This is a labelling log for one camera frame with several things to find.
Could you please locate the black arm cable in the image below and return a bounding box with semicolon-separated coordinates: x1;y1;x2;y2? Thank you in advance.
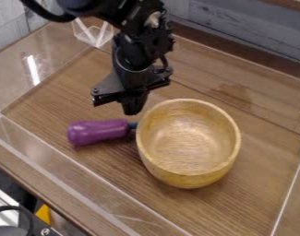
19;0;78;24

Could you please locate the clear acrylic corner bracket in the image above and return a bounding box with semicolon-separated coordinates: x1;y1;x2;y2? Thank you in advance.
71;18;114;49

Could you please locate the brown wooden bowl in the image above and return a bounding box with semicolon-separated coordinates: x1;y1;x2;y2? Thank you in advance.
136;99;243;189

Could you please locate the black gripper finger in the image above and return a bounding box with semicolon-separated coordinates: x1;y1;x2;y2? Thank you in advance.
118;90;150;115

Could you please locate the yellow warning sticker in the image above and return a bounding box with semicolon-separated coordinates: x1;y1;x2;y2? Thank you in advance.
35;205;51;225

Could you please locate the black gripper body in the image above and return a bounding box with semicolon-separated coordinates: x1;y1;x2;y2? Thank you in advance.
90;58;173;106

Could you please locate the purple toy eggplant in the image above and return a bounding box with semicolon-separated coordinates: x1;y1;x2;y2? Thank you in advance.
67;119;137;147

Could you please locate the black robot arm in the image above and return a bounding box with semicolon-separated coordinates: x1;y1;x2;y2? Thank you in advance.
58;0;174;115

